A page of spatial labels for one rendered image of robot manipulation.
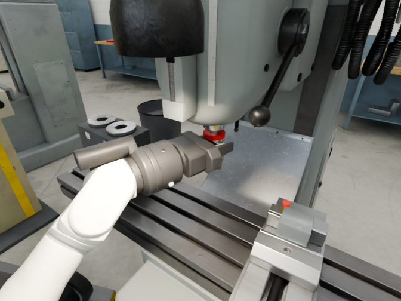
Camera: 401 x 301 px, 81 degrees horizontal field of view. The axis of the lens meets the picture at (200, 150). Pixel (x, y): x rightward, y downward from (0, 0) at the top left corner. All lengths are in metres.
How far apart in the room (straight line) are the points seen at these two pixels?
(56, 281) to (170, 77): 0.32
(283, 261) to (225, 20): 0.42
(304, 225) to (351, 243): 1.67
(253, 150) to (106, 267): 1.36
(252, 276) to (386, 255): 1.79
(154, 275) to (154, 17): 0.65
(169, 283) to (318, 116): 0.64
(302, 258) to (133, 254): 1.50
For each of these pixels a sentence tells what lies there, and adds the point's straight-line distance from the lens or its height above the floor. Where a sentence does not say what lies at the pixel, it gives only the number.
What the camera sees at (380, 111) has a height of 0.29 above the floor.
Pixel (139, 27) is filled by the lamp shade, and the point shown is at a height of 1.48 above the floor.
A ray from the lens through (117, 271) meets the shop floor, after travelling 1.84.
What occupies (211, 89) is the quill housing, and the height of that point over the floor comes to 1.39.
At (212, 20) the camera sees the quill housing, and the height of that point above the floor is 1.48.
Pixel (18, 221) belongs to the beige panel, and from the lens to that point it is 2.44.
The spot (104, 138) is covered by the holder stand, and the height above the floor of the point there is 1.16.
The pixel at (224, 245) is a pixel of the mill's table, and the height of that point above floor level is 0.98.
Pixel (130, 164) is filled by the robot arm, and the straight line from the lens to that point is 0.40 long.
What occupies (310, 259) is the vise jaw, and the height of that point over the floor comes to 1.09.
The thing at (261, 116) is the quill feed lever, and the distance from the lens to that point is 0.32.
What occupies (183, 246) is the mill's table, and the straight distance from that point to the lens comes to 0.63.
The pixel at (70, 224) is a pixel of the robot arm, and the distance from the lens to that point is 0.37.
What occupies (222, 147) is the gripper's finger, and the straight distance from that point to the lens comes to 0.48.
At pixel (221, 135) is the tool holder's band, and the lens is 0.48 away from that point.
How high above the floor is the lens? 1.48
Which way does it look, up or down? 30 degrees down
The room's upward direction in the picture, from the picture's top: straight up
